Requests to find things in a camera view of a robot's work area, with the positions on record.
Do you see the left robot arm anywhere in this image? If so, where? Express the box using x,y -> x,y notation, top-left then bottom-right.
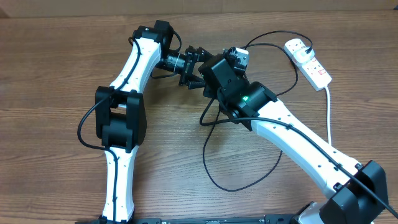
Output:
95,21 -> 211,223

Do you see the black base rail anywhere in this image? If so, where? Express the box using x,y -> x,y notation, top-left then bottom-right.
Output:
74,213 -> 296,224

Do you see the white power strip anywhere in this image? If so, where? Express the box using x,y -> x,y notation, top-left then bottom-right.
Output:
284,39 -> 332,91

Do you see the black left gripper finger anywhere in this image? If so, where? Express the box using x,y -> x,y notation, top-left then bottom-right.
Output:
195,47 -> 214,62
187,81 -> 206,90

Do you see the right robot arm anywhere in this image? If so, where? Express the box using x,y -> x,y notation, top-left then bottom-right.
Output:
198,47 -> 397,223

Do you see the black USB charging cable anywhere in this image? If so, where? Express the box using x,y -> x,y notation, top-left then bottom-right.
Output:
199,30 -> 313,192

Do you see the white charger plug adapter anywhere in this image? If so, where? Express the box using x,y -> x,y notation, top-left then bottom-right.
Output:
293,47 -> 315,67

